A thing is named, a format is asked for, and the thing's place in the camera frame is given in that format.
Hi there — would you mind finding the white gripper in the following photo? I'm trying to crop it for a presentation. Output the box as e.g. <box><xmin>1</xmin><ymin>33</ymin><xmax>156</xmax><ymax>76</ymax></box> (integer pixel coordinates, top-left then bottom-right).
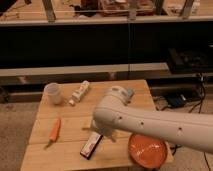
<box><xmin>91</xmin><ymin>120</ymin><xmax>117</xmax><ymax>143</ymax></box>

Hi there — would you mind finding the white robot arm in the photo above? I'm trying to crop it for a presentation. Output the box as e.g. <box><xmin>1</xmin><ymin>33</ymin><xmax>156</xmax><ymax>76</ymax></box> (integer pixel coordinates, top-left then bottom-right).
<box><xmin>91</xmin><ymin>86</ymin><xmax>213</xmax><ymax>154</ymax></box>

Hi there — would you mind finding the black white red box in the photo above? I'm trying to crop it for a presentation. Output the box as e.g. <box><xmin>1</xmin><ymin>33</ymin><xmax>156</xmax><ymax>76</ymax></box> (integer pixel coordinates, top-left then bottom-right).
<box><xmin>80</xmin><ymin>132</ymin><xmax>102</xmax><ymax>160</ymax></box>

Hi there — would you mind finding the orange plate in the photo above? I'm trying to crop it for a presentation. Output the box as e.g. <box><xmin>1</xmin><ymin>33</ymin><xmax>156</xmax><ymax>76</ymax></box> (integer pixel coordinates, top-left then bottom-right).
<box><xmin>128</xmin><ymin>134</ymin><xmax>167</xmax><ymax>169</ymax></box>

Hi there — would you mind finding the blue sponge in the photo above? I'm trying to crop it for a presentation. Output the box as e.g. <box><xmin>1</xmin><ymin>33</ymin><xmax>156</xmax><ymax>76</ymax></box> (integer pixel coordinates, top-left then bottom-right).
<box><xmin>126</xmin><ymin>88</ymin><xmax>134</xmax><ymax>99</ymax></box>

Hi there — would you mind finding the white tube bottle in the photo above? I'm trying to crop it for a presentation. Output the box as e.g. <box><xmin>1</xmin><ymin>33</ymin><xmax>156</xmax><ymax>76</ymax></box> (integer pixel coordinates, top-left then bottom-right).
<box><xmin>69</xmin><ymin>81</ymin><xmax>90</xmax><ymax>106</ymax></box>

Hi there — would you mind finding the orange carrot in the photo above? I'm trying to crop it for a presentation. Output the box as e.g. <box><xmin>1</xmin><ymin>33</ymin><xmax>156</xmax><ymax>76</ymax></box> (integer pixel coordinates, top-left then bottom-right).
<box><xmin>45</xmin><ymin>118</ymin><xmax>61</xmax><ymax>148</ymax></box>

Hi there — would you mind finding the translucent plastic cup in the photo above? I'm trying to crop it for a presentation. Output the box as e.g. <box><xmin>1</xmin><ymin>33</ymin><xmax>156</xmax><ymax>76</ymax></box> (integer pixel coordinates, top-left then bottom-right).
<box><xmin>44</xmin><ymin>83</ymin><xmax>62</xmax><ymax>105</ymax></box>

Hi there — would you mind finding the black power adapter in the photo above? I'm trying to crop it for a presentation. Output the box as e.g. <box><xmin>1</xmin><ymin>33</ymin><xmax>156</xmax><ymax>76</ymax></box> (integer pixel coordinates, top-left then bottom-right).
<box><xmin>165</xmin><ymin>94</ymin><xmax>185</xmax><ymax>108</ymax></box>

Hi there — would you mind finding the black equipment box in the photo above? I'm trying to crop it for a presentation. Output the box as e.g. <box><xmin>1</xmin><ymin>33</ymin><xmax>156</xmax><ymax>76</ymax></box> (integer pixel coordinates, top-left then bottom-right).
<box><xmin>166</xmin><ymin>48</ymin><xmax>213</xmax><ymax>74</ymax></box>

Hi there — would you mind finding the black power cable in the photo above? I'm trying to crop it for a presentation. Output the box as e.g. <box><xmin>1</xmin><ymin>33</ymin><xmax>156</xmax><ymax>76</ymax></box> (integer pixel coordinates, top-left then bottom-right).
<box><xmin>156</xmin><ymin>74</ymin><xmax>213</xmax><ymax>171</ymax></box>

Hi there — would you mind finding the black hanging cable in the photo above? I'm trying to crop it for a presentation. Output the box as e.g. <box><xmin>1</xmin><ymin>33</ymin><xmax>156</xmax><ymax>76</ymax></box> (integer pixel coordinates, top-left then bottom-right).
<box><xmin>127</xmin><ymin>19</ymin><xmax>132</xmax><ymax>80</ymax></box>

